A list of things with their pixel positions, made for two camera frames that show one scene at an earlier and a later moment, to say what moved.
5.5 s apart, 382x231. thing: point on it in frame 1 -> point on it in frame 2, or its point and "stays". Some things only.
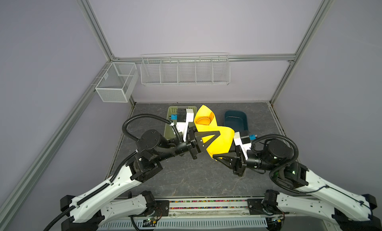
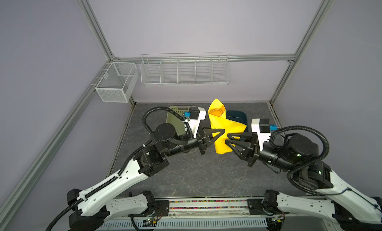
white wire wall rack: x=187 y=68 stays
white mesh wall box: x=117 y=82 stays
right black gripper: x=238 y=165 -> x=254 y=149
